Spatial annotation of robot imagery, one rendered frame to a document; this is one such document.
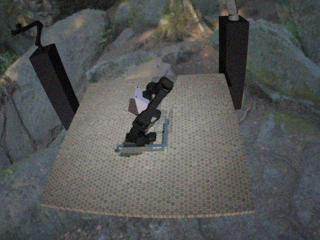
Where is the clear l-shaped low wall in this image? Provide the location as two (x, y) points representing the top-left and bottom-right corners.
(117, 120), (169, 153)

